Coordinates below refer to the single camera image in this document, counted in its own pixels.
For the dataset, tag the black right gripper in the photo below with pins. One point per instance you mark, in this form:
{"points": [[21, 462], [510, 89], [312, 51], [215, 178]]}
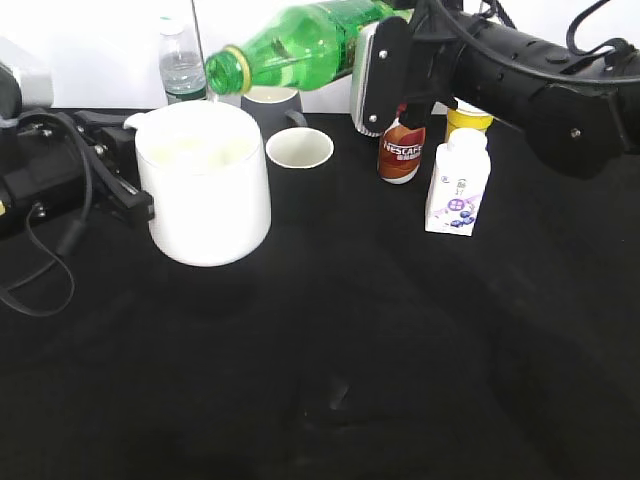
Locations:
{"points": [[380, 62]]}

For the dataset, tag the black ceramic mug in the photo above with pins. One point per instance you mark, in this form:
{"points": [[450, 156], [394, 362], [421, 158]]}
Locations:
{"points": [[299, 148]]}

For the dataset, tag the yellow paper cup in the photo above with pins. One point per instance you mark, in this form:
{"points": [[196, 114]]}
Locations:
{"points": [[467, 116]]}

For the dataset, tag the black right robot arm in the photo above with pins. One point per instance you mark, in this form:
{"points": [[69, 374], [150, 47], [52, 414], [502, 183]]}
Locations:
{"points": [[578, 110]]}

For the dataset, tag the green Sprite soda bottle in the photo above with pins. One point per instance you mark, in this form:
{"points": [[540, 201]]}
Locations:
{"points": [[304, 47]]}

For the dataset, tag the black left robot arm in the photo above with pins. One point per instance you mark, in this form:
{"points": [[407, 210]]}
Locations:
{"points": [[26, 85]]}

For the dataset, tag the white blueberry yogurt carton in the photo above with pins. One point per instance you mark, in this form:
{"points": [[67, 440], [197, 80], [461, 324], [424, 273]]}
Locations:
{"points": [[460, 173]]}

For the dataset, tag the grey ceramic mug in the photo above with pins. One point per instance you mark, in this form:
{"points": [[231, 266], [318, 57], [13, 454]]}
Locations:
{"points": [[274, 109]]}

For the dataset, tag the clear water bottle green label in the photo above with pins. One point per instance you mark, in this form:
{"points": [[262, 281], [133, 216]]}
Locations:
{"points": [[180, 62]]}

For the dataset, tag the brown Nescafe coffee bottle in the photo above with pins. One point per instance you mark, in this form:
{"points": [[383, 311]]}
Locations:
{"points": [[400, 151]]}

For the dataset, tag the white ceramic mug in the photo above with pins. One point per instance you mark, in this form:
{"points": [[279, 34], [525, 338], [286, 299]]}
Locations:
{"points": [[203, 163]]}

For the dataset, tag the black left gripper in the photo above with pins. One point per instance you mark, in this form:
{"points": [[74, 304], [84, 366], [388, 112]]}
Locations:
{"points": [[42, 163]]}

